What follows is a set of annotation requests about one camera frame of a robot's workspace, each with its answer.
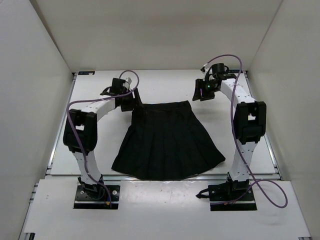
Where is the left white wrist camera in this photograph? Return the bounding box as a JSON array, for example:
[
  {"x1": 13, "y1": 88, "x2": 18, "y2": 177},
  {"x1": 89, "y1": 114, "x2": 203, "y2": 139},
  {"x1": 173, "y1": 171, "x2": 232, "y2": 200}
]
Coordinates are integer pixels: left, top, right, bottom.
[{"x1": 123, "y1": 77, "x2": 132, "y2": 90}]

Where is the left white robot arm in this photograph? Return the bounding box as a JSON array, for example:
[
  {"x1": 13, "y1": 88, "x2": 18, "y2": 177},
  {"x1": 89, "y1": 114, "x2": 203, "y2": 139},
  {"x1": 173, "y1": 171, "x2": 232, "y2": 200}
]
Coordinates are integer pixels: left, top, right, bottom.
[{"x1": 63, "y1": 77, "x2": 140, "y2": 202}]

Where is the right blue table label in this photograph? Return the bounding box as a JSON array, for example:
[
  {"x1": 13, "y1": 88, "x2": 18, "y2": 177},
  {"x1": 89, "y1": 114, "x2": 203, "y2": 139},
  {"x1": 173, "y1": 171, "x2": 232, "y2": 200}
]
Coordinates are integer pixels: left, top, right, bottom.
[{"x1": 228, "y1": 69, "x2": 245, "y2": 74}]

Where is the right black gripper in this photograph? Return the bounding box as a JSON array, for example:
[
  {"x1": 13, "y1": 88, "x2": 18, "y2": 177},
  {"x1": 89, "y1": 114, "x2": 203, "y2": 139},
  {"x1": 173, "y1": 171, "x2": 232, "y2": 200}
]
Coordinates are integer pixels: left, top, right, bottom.
[{"x1": 192, "y1": 79, "x2": 219, "y2": 102}]

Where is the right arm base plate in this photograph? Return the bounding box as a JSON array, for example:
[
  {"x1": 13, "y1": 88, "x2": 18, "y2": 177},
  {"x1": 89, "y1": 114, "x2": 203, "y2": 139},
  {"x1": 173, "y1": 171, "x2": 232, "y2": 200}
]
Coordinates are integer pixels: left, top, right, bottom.
[{"x1": 208, "y1": 183, "x2": 258, "y2": 212}]

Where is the left blue table label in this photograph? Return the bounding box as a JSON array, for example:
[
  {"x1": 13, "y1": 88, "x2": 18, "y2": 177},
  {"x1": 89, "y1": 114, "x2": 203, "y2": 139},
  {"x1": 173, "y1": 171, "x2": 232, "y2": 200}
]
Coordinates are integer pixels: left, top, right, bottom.
[{"x1": 78, "y1": 71, "x2": 95, "y2": 76}]

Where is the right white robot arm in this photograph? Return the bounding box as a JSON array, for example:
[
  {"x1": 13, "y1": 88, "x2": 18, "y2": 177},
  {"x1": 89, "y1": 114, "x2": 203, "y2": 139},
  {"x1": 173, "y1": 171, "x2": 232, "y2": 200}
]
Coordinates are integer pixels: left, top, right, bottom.
[{"x1": 192, "y1": 63, "x2": 267, "y2": 201}]

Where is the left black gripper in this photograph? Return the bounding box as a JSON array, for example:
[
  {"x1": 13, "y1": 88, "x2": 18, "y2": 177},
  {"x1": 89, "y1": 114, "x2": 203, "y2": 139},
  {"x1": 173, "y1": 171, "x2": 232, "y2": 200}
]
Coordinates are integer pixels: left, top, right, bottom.
[{"x1": 120, "y1": 87, "x2": 144, "y2": 112}]

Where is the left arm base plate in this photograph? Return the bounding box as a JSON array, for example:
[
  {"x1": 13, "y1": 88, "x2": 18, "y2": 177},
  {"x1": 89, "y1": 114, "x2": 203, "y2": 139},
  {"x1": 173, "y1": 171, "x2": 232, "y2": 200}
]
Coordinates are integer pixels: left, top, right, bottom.
[{"x1": 73, "y1": 181, "x2": 121, "y2": 210}]

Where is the black pleated skirt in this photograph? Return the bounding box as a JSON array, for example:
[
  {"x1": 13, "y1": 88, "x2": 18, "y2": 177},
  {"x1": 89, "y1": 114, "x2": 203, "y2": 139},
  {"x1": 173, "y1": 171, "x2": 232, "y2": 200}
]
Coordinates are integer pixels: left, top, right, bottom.
[{"x1": 111, "y1": 101, "x2": 226, "y2": 178}]

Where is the aluminium table rail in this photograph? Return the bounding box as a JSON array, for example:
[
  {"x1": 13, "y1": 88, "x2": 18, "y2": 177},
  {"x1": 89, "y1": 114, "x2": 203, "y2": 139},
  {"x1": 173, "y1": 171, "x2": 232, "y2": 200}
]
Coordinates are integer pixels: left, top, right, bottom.
[{"x1": 103, "y1": 174, "x2": 228, "y2": 181}]

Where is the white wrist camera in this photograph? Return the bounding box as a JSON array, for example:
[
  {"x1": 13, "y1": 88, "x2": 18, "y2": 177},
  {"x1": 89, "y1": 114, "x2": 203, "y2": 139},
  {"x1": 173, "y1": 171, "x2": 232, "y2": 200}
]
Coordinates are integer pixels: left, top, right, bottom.
[
  {"x1": 200, "y1": 62, "x2": 212, "y2": 75},
  {"x1": 123, "y1": 77, "x2": 132, "y2": 90}
]

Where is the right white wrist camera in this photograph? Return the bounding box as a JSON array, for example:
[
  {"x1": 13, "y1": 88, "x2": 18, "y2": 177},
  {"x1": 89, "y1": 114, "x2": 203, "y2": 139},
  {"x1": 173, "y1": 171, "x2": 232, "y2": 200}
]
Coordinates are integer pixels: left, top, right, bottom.
[{"x1": 200, "y1": 62, "x2": 212, "y2": 75}]

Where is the blue table label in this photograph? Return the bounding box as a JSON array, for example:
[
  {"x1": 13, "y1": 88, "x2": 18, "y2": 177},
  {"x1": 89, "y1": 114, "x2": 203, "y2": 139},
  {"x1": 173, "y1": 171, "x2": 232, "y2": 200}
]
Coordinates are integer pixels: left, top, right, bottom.
[
  {"x1": 228, "y1": 69, "x2": 245, "y2": 74},
  {"x1": 78, "y1": 71, "x2": 95, "y2": 76}
]

